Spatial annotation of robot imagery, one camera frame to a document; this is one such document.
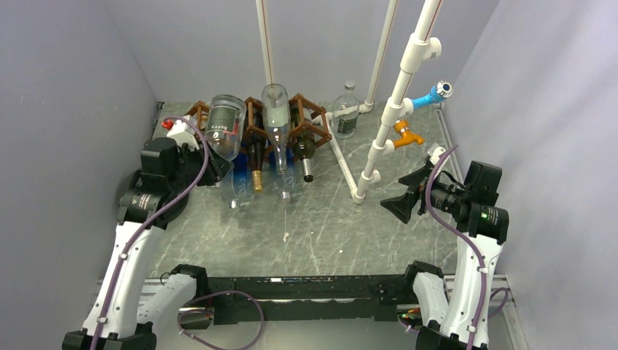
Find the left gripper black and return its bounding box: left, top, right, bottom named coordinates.
left=167, top=139, right=233, bottom=194

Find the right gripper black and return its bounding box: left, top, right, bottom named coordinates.
left=380, top=163, right=469, bottom=222

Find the wide clear jar bottle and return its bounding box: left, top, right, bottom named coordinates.
left=205, top=94, right=246, bottom=161

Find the tall clear wine bottle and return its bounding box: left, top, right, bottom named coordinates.
left=262, top=83, right=292, bottom=174

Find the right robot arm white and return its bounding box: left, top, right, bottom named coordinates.
left=380, top=161, right=509, bottom=349

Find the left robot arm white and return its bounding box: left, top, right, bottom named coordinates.
left=62, top=137, right=232, bottom=349

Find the dark bottle gold cap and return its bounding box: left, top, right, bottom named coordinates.
left=246, top=131, right=265, bottom=193

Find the blue square bottle right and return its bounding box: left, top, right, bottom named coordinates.
left=268, top=148, right=295, bottom=203

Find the standing clear flask bottle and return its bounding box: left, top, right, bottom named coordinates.
left=332, top=80, right=360, bottom=138

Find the green wine bottle silver cap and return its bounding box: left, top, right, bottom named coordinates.
left=293, top=129, right=316, bottom=182

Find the brown wooden wine rack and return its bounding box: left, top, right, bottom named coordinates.
left=185, top=93, right=333, bottom=158

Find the grey foam disc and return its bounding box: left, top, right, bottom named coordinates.
left=116, top=169, right=141, bottom=222

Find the orange pipe tap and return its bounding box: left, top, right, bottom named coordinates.
left=393, top=119, right=425, bottom=149

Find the blue pipe valve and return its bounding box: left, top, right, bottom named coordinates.
left=412, top=80, right=453, bottom=109

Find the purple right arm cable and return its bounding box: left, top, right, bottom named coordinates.
left=423, top=144, right=490, bottom=350

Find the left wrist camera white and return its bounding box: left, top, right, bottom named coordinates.
left=161, top=115, right=199, bottom=151

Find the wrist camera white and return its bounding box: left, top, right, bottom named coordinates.
left=161, top=115, right=199, bottom=151
left=427, top=143, right=447, bottom=167

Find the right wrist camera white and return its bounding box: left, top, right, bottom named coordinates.
left=427, top=143, right=447, bottom=167

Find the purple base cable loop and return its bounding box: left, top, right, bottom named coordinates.
left=176, top=289, right=265, bottom=350

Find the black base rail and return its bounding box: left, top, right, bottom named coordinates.
left=183, top=273, right=418, bottom=325

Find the white PVC pipe frame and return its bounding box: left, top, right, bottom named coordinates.
left=254, top=0, right=444, bottom=205

